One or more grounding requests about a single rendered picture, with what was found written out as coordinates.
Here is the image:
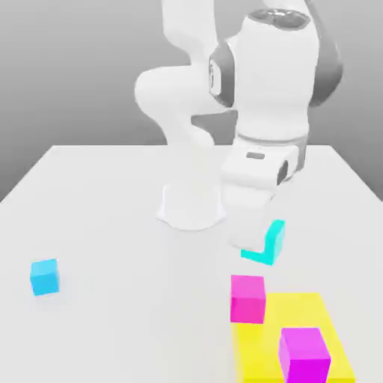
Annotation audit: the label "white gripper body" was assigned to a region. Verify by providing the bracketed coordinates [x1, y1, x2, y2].
[227, 182, 276, 254]

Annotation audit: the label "small cyan cube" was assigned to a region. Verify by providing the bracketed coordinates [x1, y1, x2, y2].
[240, 219, 287, 267]

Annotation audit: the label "small pink cube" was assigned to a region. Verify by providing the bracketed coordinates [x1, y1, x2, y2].
[230, 275, 267, 325]

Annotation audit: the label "small purple cube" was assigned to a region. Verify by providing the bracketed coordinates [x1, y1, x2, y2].
[278, 327, 332, 383]

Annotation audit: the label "small blue cube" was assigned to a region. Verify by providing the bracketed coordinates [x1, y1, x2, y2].
[29, 258, 61, 298]

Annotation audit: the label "large yellow box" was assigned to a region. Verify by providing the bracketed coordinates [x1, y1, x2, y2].
[230, 292, 358, 383]

